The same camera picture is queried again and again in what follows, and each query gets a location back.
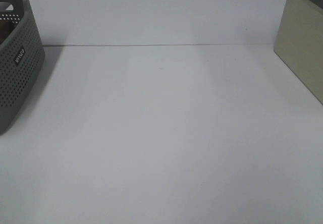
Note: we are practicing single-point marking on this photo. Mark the brown towel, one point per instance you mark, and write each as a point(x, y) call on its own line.
point(6, 29)

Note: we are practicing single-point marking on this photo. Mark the grey perforated plastic basket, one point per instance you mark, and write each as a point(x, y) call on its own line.
point(22, 57)

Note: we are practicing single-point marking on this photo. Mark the beige fabric storage box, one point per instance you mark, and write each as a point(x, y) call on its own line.
point(299, 42)

